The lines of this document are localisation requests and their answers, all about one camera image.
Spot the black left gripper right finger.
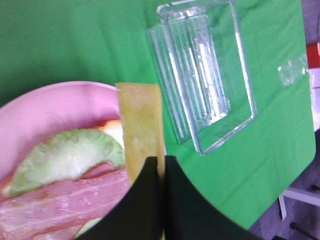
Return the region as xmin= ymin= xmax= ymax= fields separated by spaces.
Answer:
xmin=164 ymin=155 xmax=259 ymax=240

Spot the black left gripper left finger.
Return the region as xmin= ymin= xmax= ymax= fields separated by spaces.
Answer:
xmin=77 ymin=156 xmax=163 ymax=240

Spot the bacon strip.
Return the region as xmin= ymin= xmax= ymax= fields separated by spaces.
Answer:
xmin=80 ymin=161 xmax=117 ymax=179
xmin=0 ymin=168 xmax=130 ymax=240

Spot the green lettuce leaf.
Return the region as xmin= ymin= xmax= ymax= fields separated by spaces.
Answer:
xmin=9 ymin=127 xmax=126 ymax=197

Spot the yellow cheese slice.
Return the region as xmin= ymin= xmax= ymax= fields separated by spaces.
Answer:
xmin=116 ymin=82 xmax=166 ymax=240

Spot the pink round plate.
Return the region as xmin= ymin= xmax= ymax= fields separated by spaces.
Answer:
xmin=0 ymin=80 xmax=167 ymax=240

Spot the right clear plastic tray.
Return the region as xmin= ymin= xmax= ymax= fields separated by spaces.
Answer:
xmin=147 ymin=0 xmax=257 ymax=156

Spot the clear tape patch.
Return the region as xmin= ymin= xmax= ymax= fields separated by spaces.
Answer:
xmin=277 ymin=53 xmax=309 ymax=87

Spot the green tablecloth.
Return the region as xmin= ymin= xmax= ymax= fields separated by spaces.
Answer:
xmin=0 ymin=0 xmax=316 ymax=228

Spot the red box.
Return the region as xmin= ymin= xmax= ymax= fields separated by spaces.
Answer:
xmin=306 ymin=41 xmax=320 ymax=69

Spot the white furniture frame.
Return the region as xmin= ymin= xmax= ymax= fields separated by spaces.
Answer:
xmin=277 ymin=178 xmax=320 ymax=221

